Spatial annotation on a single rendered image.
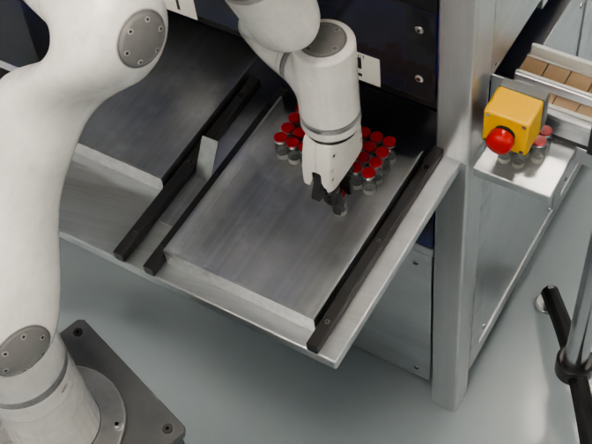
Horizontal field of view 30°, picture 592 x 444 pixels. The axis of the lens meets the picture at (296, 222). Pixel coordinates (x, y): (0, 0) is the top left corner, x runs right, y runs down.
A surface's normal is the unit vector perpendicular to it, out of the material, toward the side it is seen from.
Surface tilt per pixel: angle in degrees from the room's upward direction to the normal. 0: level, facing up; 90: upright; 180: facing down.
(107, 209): 0
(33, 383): 82
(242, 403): 0
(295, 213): 0
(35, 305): 71
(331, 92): 90
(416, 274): 90
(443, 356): 90
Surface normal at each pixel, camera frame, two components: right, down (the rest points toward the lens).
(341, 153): 0.80, 0.45
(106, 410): -0.09, -0.58
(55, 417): 0.59, 0.63
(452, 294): -0.51, 0.73
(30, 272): 0.70, 0.17
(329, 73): 0.18, 0.79
